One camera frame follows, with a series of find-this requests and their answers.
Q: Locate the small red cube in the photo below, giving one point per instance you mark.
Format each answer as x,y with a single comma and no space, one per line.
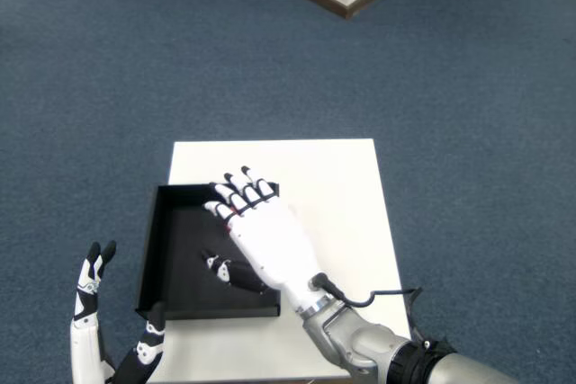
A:
232,210

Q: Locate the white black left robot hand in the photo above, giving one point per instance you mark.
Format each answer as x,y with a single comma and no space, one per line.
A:
83,348

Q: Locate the black open box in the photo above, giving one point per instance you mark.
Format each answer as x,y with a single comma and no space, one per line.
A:
180,231

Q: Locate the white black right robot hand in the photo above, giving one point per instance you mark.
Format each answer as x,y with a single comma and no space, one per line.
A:
274,244

